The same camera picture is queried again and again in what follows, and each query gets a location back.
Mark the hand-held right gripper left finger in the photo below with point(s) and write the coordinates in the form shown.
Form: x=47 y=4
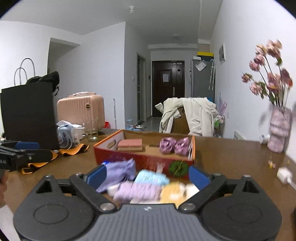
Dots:
x=98 y=177

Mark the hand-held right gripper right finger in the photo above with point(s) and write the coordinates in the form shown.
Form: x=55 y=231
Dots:
x=199 y=177

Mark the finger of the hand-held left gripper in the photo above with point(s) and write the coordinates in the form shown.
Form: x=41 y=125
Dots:
x=34 y=156
x=27 y=145

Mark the purple cloth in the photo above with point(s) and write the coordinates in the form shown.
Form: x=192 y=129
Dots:
x=118 y=172

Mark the yellow cloth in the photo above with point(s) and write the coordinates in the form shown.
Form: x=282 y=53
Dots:
x=171 y=193

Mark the lilac fluffy towel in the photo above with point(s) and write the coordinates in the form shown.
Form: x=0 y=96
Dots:
x=136 y=191

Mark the red cardboard box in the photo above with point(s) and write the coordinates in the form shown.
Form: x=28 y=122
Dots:
x=143 y=160

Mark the white cloth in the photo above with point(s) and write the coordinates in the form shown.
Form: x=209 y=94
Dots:
x=192 y=191

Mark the blue tissue packet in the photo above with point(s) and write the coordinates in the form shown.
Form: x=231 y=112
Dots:
x=106 y=163

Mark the black paper bag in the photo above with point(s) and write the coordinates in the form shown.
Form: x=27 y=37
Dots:
x=27 y=115

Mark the clear plastic bag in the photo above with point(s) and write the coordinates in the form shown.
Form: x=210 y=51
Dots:
x=64 y=132

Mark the glass cup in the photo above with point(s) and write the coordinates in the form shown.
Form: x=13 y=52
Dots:
x=92 y=136

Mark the pink folded cloth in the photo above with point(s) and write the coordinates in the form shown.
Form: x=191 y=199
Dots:
x=129 y=144

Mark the storage trolley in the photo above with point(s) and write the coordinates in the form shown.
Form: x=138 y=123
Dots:
x=218 y=126

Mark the wooden chair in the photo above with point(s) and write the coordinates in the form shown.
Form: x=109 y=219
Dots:
x=181 y=125

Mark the beige coat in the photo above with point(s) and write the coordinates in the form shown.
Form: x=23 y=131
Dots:
x=200 y=115

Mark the pink suitcase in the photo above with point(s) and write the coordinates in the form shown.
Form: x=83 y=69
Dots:
x=78 y=111

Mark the water bottle pack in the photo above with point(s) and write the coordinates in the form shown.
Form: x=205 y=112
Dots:
x=130 y=124

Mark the black garment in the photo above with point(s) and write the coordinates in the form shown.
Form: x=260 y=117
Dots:
x=46 y=78

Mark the small yellow candy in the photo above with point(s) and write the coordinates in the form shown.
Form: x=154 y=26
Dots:
x=272 y=164

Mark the small white jar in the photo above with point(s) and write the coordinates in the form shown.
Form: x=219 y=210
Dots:
x=263 y=139

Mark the white charger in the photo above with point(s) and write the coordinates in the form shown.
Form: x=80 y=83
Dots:
x=283 y=175

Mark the dark brown door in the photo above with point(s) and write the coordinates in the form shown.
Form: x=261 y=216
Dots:
x=171 y=97

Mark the pink textured vase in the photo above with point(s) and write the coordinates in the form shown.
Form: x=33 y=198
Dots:
x=278 y=131

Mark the grey fridge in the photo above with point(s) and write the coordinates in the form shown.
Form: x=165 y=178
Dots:
x=201 y=83

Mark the folded umbrella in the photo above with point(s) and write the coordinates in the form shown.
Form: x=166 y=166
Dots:
x=211 y=74

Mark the paper sheet on door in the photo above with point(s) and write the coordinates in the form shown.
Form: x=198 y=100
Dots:
x=165 y=77

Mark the clear sleeve on fridge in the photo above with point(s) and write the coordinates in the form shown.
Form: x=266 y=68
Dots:
x=200 y=65

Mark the pink artificial flowers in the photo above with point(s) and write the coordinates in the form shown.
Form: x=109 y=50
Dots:
x=272 y=78

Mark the yellow box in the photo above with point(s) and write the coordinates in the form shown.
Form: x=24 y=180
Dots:
x=205 y=54

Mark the ceiling lamp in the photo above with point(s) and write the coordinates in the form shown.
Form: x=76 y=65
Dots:
x=132 y=9

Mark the purple wall decoration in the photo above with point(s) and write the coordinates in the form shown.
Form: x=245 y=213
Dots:
x=222 y=104

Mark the wall electrical panel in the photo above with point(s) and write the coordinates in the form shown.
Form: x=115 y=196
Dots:
x=222 y=53

